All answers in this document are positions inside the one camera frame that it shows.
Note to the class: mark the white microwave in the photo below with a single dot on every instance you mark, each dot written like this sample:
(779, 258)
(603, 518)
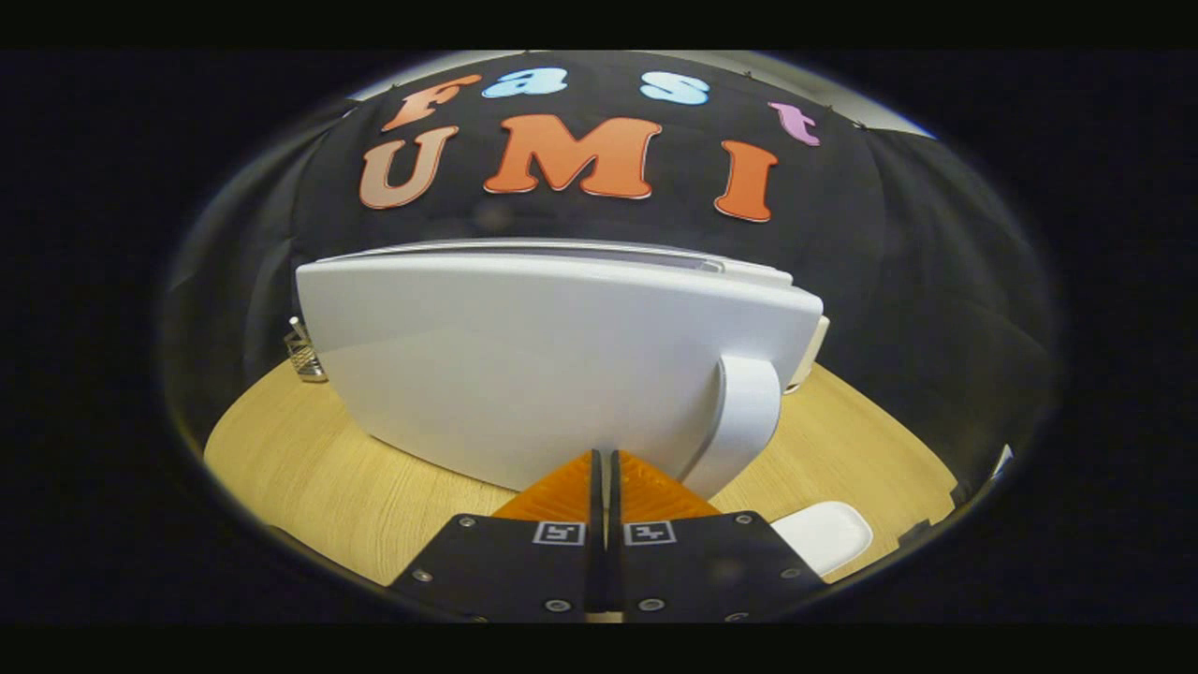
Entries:
(524, 356)

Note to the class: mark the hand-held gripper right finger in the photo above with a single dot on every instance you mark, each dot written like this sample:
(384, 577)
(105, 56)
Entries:
(618, 562)

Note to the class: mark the cream white toaster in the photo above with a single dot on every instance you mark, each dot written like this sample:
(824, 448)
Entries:
(812, 356)

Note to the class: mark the white plate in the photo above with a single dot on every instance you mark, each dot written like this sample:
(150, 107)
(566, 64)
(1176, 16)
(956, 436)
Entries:
(828, 538)

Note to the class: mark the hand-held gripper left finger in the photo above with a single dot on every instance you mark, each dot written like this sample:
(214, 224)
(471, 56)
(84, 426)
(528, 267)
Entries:
(593, 562)

